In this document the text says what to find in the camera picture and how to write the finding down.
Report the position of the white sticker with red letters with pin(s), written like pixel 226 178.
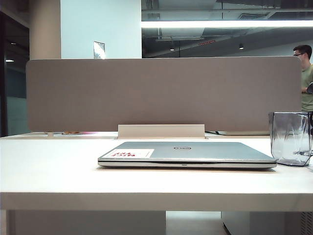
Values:
pixel 132 153

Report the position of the ceiling air vent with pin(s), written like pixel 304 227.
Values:
pixel 253 16

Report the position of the grey under-desk cabinet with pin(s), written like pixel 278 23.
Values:
pixel 269 224

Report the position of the transparent grey faceted water cup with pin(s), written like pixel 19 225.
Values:
pixel 288 139

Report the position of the dark handheld device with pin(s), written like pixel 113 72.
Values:
pixel 310 88

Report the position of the pink flat item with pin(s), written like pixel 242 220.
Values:
pixel 89 133

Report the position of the beige desk front panel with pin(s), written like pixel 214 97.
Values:
pixel 85 222

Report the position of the man in green shirt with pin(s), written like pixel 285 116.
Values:
pixel 307 80

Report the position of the silver closed laptop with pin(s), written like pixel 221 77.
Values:
pixel 207 151

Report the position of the orange flat item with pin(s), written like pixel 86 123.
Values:
pixel 71 133

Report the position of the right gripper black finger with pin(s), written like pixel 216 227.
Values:
pixel 311 122

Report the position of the taupe fabric desk divider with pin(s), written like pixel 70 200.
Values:
pixel 159 93

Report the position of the framed wall poster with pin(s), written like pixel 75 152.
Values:
pixel 99 50

